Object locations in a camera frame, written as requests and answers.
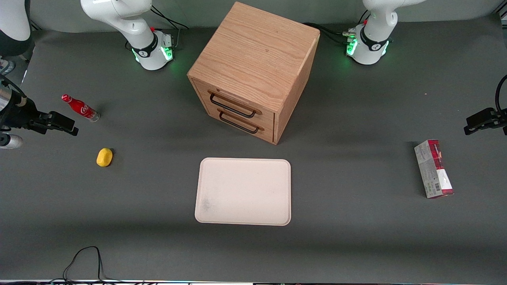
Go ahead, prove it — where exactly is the red and grey carton box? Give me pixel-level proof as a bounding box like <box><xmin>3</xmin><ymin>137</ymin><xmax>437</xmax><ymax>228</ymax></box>
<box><xmin>414</xmin><ymin>139</ymin><xmax>454</xmax><ymax>199</ymax></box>

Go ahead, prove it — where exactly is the red coke bottle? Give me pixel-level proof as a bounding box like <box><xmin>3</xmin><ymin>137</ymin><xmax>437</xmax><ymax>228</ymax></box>
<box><xmin>61</xmin><ymin>94</ymin><xmax>100</xmax><ymax>122</ymax></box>

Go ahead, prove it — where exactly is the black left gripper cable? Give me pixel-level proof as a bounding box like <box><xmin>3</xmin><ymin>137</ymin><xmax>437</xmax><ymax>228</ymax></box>
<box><xmin>495</xmin><ymin>74</ymin><xmax>507</xmax><ymax>112</ymax></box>

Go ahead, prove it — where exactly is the wooden drawer cabinet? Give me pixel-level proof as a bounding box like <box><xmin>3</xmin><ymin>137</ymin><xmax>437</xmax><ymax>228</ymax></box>
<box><xmin>187</xmin><ymin>2</ymin><xmax>320</xmax><ymax>145</ymax></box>

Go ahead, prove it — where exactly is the black right arm base cable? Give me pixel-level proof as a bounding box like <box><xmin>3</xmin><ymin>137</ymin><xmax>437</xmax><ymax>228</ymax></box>
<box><xmin>151</xmin><ymin>6</ymin><xmax>189</xmax><ymax>30</ymax></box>

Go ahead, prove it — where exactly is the black metal drawer handle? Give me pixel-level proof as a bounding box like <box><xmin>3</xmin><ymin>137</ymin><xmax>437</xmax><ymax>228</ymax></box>
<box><xmin>209</xmin><ymin>93</ymin><xmax>257</xmax><ymax>119</ymax></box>
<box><xmin>218</xmin><ymin>110</ymin><xmax>260</xmax><ymax>134</ymax></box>

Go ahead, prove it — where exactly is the black left arm base cable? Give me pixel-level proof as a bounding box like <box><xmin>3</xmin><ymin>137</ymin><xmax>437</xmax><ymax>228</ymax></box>
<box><xmin>303</xmin><ymin>22</ymin><xmax>357</xmax><ymax>45</ymax></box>

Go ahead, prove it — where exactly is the yellow lemon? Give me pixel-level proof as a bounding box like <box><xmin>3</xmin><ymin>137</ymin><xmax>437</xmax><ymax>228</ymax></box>
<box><xmin>96</xmin><ymin>148</ymin><xmax>113</xmax><ymax>167</ymax></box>

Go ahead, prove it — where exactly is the cream rectangular tray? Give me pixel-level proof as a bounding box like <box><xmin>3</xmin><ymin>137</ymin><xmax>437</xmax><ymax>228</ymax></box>
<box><xmin>194</xmin><ymin>158</ymin><xmax>292</xmax><ymax>226</ymax></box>

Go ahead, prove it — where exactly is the black right arm wrist cable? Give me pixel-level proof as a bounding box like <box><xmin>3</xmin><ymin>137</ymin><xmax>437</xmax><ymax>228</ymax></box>
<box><xmin>0</xmin><ymin>74</ymin><xmax>27</xmax><ymax>100</ymax></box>

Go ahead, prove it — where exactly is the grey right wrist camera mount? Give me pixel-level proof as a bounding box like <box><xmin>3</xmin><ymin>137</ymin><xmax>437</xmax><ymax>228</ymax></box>
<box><xmin>0</xmin><ymin>134</ymin><xmax>23</xmax><ymax>149</ymax></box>

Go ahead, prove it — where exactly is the thin black looped cable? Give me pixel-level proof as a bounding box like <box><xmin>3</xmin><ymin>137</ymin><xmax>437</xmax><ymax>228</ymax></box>
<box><xmin>63</xmin><ymin>246</ymin><xmax>123</xmax><ymax>284</ymax></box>

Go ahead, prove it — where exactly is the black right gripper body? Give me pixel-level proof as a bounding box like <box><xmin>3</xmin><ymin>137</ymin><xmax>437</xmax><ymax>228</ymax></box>
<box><xmin>0</xmin><ymin>94</ymin><xmax>40</xmax><ymax>130</ymax></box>

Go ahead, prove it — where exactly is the black arm base cable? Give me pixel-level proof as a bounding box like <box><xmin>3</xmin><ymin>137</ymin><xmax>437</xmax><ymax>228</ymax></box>
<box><xmin>151</xmin><ymin>6</ymin><xmax>189</xmax><ymax>30</ymax></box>
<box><xmin>303</xmin><ymin>22</ymin><xmax>357</xmax><ymax>45</ymax></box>

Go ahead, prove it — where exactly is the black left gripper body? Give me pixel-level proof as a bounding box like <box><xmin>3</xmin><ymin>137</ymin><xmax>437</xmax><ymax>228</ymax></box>
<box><xmin>493</xmin><ymin>108</ymin><xmax>507</xmax><ymax>136</ymax></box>

